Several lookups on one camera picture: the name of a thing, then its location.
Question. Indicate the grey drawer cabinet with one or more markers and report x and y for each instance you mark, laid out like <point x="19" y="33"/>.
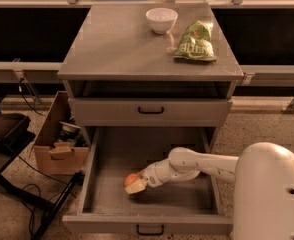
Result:
<point x="117" y="55"/>

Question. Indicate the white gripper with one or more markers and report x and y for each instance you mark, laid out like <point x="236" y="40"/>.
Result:
<point x="151" y="175"/>

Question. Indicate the open grey lower drawer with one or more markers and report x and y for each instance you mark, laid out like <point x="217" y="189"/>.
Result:
<point x="191" y="207"/>

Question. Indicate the closed grey upper drawer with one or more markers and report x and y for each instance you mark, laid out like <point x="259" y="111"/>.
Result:
<point x="149" y="112"/>

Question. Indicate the green chip bag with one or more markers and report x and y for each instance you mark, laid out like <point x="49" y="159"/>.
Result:
<point x="196" y="43"/>

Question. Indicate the cardboard box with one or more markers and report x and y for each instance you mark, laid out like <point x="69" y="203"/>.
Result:
<point x="54" y="156"/>

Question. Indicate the black stand frame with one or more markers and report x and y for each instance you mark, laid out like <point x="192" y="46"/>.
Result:
<point x="50" y="209"/>

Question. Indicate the dark tray on stand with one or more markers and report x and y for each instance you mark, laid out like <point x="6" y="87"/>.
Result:
<point x="12" y="127"/>

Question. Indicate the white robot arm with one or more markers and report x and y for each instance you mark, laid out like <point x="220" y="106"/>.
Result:
<point x="263" y="178"/>

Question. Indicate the white cup in box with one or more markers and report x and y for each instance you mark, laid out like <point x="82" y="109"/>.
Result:
<point x="68" y="127"/>

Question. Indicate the white bowl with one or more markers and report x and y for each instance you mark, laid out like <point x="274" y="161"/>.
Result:
<point x="161" y="20"/>

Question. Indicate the orange fruit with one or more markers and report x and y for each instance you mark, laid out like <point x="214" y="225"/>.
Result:
<point x="131" y="178"/>

